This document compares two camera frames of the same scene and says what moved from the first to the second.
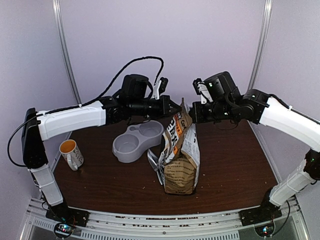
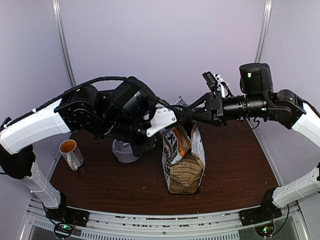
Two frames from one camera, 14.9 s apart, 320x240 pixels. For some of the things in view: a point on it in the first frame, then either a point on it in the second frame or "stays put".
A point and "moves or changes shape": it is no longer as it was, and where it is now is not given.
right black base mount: x=267 y=211 stays put
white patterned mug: x=71 y=153 stays put
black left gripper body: x=162 y=110 to x=138 y=149
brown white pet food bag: x=179 y=160 moves or changes shape
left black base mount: x=62 y=212 stays put
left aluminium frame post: x=57 y=7 stays put
